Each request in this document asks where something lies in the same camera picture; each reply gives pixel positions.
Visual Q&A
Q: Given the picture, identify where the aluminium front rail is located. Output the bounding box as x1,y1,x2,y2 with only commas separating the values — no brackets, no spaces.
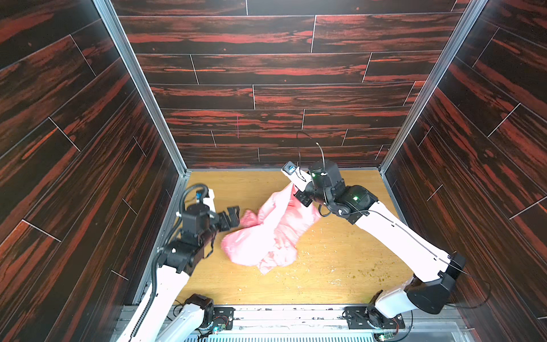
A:
111,304,474,341

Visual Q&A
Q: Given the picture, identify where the aluminium left corner post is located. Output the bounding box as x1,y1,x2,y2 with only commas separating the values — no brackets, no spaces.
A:
92,0,187,177

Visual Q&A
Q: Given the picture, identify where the aluminium corner post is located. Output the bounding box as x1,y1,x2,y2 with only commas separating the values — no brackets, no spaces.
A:
92,0,187,177
379,0,488,178

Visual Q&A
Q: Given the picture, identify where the pink printed jacket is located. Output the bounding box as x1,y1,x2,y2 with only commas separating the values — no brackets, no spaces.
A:
221,184,321,274

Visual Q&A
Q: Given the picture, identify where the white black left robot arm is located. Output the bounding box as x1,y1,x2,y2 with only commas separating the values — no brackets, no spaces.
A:
118,183,240,341

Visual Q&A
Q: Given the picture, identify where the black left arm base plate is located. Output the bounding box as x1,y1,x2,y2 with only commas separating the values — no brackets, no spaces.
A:
212,306,235,333

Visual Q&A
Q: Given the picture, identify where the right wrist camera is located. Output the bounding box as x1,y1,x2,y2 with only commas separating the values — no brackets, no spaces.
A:
281,161,312,191

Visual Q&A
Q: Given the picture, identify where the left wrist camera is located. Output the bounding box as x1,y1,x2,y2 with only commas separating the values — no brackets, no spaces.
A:
196,189,216,212

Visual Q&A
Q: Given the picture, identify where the aluminium right corner post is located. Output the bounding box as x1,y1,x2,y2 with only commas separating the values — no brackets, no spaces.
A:
379,0,488,178

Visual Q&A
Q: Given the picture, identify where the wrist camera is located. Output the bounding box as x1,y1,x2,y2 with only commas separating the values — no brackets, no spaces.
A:
196,189,216,212
281,161,312,191

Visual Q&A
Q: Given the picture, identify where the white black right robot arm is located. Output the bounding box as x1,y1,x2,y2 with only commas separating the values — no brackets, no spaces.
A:
282,160,466,319

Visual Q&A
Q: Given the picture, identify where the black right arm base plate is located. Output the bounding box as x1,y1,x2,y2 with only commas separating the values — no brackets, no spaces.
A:
342,306,406,331

